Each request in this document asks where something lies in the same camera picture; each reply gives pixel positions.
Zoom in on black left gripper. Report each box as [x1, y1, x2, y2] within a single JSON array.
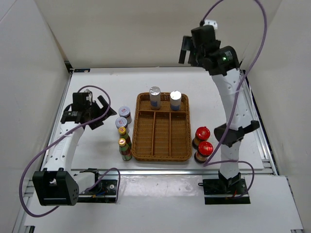
[[85, 96, 116, 130]]

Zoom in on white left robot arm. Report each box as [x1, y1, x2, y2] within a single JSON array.
[[32, 85, 192, 206]]

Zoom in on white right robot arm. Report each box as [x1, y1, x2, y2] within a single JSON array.
[[189, 38, 259, 194]]

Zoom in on far grey-lid spice jar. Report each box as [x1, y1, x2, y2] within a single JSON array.
[[119, 106, 132, 124]]

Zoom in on grey-lid spice jar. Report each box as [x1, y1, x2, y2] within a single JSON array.
[[119, 106, 132, 124], [115, 117, 129, 132]]

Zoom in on near grey-lid spice jar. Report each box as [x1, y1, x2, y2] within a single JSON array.
[[115, 117, 129, 132]]

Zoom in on far yellow-cap sauce bottle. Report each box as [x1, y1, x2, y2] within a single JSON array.
[[118, 127, 132, 147]]

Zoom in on yellow-cap sauce bottle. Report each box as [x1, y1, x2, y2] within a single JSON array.
[[118, 138, 132, 161], [118, 127, 132, 147]]

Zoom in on near yellow-cap sauce bottle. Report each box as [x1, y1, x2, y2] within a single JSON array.
[[118, 138, 132, 161]]

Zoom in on brown wicker divided tray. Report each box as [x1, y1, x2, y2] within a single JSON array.
[[132, 92, 192, 162]]

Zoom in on far red-lid sauce jar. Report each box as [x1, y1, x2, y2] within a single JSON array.
[[192, 126, 210, 150]]

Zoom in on red-lid sauce jar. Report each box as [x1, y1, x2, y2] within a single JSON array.
[[192, 126, 210, 150], [194, 141, 214, 164]]

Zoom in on near red-lid sauce jar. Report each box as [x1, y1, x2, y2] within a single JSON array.
[[194, 141, 214, 164]]

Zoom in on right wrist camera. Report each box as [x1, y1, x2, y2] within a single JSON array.
[[191, 19, 218, 47]]

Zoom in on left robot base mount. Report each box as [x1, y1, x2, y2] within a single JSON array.
[[78, 167, 121, 203]]

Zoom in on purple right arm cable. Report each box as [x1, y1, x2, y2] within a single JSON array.
[[199, 0, 268, 199]]

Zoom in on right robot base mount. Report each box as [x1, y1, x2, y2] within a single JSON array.
[[198, 179, 251, 205]]

